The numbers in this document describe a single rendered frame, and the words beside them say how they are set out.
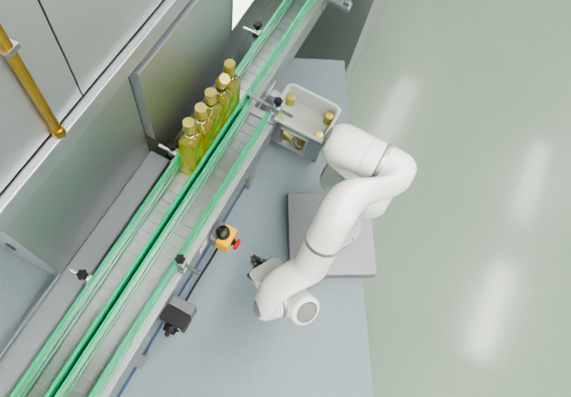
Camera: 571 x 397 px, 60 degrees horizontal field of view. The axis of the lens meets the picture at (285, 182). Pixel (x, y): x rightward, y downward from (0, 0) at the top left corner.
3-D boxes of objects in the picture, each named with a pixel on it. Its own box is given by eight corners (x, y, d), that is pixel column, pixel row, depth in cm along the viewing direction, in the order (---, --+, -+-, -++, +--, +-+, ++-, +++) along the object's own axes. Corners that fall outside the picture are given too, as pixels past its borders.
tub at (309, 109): (286, 93, 193) (289, 80, 185) (338, 119, 191) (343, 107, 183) (266, 127, 186) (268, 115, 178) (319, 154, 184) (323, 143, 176)
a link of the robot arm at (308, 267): (288, 264, 109) (258, 331, 129) (348, 251, 116) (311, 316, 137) (273, 233, 114) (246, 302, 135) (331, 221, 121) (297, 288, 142)
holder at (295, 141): (272, 99, 201) (276, 76, 187) (333, 129, 199) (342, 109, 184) (252, 131, 194) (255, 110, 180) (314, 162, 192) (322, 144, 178)
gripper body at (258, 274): (269, 304, 142) (252, 286, 151) (298, 286, 145) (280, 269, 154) (261, 285, 138) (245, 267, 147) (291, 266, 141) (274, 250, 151)
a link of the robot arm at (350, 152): (358, 212, 159) (313, 189, 161) (375, 179, 161) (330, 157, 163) (377, 184, 110) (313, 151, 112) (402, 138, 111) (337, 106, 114)
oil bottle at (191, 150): (190, 155, 164) (186, 121, 145) (205, 162, 164) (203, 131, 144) (181, 167, 162) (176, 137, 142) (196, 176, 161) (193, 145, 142)
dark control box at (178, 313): (176, 298, 158) (173, 293, 150) (197, 310, 157) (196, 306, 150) (161, 322, 155) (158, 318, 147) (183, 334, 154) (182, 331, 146)
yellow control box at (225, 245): (219, 226, 169) (218, 219, 162) (238, 236, 168) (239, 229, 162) (208, 244, 166) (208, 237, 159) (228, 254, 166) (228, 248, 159)
